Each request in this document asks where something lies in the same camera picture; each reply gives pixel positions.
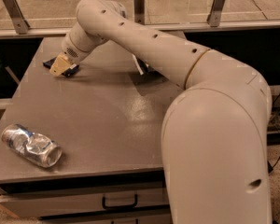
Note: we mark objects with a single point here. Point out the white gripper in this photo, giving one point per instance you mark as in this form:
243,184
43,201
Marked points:
72,53

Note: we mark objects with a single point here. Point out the blue rxbar blueberry wrapper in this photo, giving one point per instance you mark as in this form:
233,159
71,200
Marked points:
73,69

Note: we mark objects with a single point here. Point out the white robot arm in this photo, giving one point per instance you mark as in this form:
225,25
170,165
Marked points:
214,133

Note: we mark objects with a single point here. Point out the crushed silver redbull can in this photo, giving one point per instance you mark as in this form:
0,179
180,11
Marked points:
34,147

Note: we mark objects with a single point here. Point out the grey drawer cabinet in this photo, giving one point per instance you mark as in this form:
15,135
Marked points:
107,119

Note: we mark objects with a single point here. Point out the blue chip bag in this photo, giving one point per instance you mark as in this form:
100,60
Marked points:
142,67

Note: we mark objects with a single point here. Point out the left metal railing bracket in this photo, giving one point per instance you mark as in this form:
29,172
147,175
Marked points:
20,24

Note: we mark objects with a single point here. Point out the metal railing bracket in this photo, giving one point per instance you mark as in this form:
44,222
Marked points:
20,24
139,11
214,16

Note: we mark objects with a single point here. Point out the middle metal railing bracket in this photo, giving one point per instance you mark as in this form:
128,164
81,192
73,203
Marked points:
139,11

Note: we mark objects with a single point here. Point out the right metal railing bracket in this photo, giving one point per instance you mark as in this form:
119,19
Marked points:
214,16

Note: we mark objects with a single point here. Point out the black upper drawer handle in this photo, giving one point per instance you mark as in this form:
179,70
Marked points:
119,203

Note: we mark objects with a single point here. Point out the black drawer handle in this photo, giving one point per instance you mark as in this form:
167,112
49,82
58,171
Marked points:
119,203
125,221

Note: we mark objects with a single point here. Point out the black lower drawer handle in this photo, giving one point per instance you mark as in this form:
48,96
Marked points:
125,221

